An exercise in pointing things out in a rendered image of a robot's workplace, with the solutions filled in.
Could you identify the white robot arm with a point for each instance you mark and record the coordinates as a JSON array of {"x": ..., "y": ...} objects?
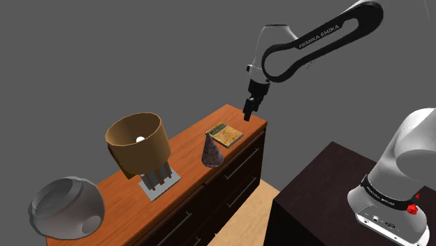
[{"x": 402, "y": 160}]

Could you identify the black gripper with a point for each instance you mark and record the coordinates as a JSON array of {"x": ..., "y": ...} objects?
[{"x": 258, "y": 89}]

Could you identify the dark speckled cone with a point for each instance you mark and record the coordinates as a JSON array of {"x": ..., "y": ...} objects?
[{"x": 211, "y": 153}]

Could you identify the dark robot stand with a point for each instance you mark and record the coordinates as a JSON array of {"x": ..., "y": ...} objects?
[{"x": 316, "y": 204}]

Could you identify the brown shade table lamp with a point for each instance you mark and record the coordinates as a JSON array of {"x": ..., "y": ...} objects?
[{"x": 139, "y": 144}]

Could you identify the grey round vase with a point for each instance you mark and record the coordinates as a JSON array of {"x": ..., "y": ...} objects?
[{"x": 64, "y": 207}]

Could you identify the tan square book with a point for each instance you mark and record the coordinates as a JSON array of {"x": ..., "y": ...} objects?
[{"x": 226, "y": 134}]

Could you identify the brown wooden chest of drawers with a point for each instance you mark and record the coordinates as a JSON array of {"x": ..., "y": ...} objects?
[{"x": 190, "y": 160}]

